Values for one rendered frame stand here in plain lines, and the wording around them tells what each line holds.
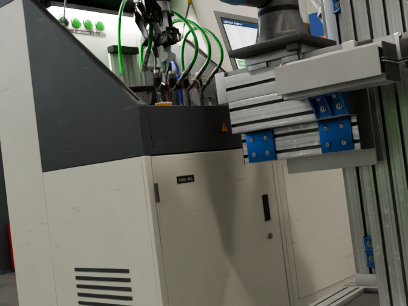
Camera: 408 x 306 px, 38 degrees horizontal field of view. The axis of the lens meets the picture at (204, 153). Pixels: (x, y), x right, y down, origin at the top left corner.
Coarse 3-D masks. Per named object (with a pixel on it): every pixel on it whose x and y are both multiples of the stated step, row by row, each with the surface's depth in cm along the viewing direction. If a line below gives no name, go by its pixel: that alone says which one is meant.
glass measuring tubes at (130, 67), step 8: (112, 48) 247; (128, 48) 253; (136, 48) 256; (112, 56) 249; (128, 56) 253; (136, 56) 257; (112, 64) 249; (128, 64) 253; (136, 64) 256; (128, 72) 253; (136, 72) 256; (128, 80) 254; (136, 80) 255
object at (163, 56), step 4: (160, 48) 224; (160, 52) 224; (164, 52) 223; (160, 56) 224; (164, 56) 223; (168, 56) 222; (160, 60) 224; (164, 60) 223; (160, 64) 225; (164, 64) 226; (164, 68) 225
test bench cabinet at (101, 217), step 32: (128, 160) 190; (64, 192) 215; (96, 192) 202; (128, 192) 191; (64, 224) 216; (96, 224) 204; (128, 224) 192; (64, 256) 217; (96, 256) 205; (128, 256) 193; (160, 256) 185; (64, 288) 218; (96, 288) 205; (128, 288) 194; (160, 288) 184; (288, 288) 234
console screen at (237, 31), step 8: (216, 16) 271; (224, 16) 276; (232, 16) 280; (240, 16) 286; (224, 24) 273; (232, 24) 278; (240, 24) 283; (248, 24) 288; (256, 24) 293; (224, 32) 271; (232, 32) 275; (240, 32) 281; (248, 32) 286; (256, 32) 291; (224, 40) 269; (232, 40) 273; (240, 40) 278; (248, 40) 283; (232, 48) 271; (232, 64) 266; (240, 64) 271
